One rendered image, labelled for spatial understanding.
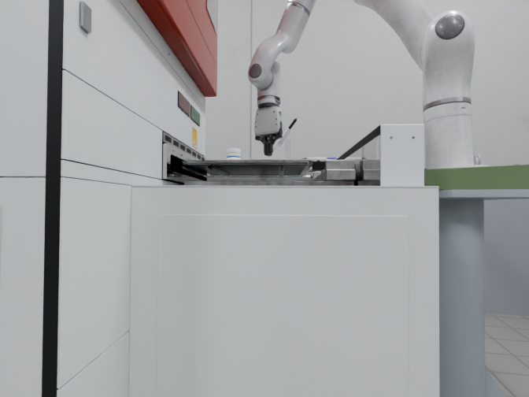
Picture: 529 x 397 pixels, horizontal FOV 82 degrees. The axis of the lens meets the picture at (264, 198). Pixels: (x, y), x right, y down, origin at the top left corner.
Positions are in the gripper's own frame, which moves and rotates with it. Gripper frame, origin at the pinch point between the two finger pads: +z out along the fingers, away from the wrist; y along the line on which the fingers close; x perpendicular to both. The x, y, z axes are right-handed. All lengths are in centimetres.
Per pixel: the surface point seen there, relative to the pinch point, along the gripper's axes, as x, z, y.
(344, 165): 12.1, 8.8, -30.5
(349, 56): -148, -100, 4
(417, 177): 24, 14, -49
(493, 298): -175, 87, -93
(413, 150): 24, 8, -48
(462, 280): 4, 39, -59
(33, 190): 75, 18, -1
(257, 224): 44, 24, -21
